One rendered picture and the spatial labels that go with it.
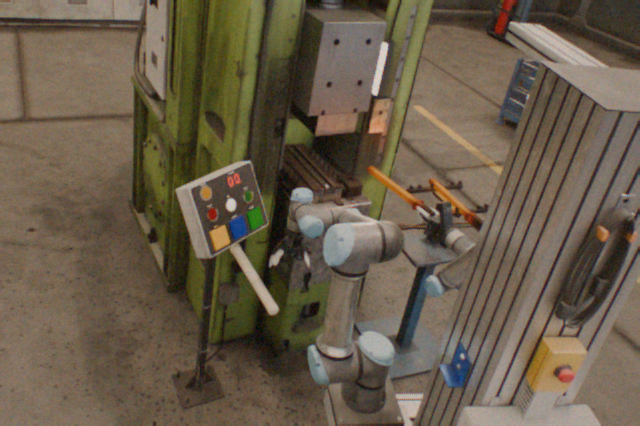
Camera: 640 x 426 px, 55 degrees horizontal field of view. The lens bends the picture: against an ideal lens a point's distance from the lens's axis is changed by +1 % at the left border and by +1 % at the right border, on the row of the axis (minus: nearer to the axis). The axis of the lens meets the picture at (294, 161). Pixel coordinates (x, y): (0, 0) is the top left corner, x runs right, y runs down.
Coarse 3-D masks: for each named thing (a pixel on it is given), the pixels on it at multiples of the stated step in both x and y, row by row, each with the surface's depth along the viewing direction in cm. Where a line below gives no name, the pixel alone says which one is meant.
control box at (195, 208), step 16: (208, 176) 234; (224, 176) 234; (240, 176) 240; (192, 192) 222; (224, 192) 234; (240, 192) 240; (256, 192) 246; (192, 208) 223; (208, 208) 227; (224, 208) 233; (240, 208) 239; (192, 224) 226; (208, 224) 226; (224, 224) 232; (192, 240) 229; (208, 240) 226; (240, 240) 237; (208, 256) 226
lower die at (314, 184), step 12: (288, 144) 307; (300, 144) 310; (288, 156) 298; (312, 156) 301; (288, 168) 289; (300, 168) 289; (324, 168) 292; (288, 180) 285; (312, 180) 281; (336, 180) 284; (312, 192) 274; (324, 192) 277; (336, 192) 280
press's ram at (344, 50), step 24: (312, 24) 240; (336, 24) 235; (360, 24) 240; (384, 24) 245; (312, 48) 242; (336, 48) 240; (360, 48) 246; (312, 72) 244; (336, 72) 246; (360, 72) 252; (312, 96) 247; (336, 96) 252; (360, 96) 258
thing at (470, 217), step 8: (440, 184) 294; (440, 192) 290; (448, 192) 288; (448, 200) 285; (456, 200) 283; (464, 208) 277; (464, 216) 275; (472, 216) 271; (472, 224) 272; (480, 224) 267
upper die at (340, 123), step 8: (296, 112) 270; (304, 120) 265; (312, 120) 258; (320, 120) 255; (328, 120) 257; (336, 120) 259; (344, 120) 261; (352, 120) 263; (312, 128) 259; (320, 128) 257; (328, 128) 259; (336, 128) 261; (344, 128) 263; (352, 128) 265
